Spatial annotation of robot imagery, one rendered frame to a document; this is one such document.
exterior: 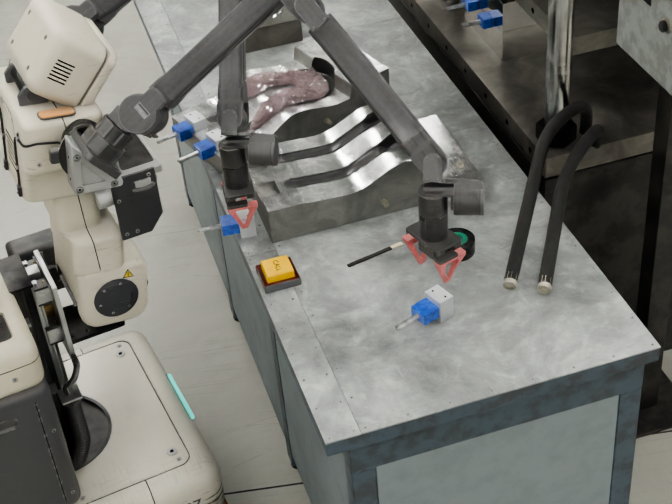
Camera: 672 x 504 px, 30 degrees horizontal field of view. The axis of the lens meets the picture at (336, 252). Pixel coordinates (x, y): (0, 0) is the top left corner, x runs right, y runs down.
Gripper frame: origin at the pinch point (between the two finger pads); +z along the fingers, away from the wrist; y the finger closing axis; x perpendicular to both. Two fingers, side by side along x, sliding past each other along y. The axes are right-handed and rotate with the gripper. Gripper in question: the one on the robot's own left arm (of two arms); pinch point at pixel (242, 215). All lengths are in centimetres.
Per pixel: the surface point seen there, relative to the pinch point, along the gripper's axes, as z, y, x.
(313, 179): -3.4, 4.0, -17.6
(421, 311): 1, -43, -31
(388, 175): -5.9, -3.4, -33.7
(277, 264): 1.1, -18.6, -4.8
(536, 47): 4, 57, -89
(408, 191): -0.1, -2.9, -38.2
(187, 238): 84, 108, 13
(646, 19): -34, -4, -93
